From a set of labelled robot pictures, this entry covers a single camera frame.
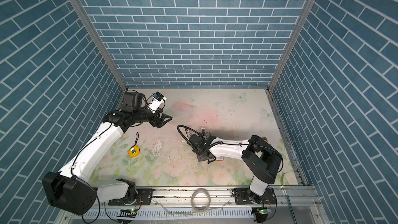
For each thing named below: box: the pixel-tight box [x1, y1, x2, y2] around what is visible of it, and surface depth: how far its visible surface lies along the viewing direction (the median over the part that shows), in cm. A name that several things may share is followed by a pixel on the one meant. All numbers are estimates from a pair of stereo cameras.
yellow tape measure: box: [127, 132, 141, 158], surface depth 89 cm
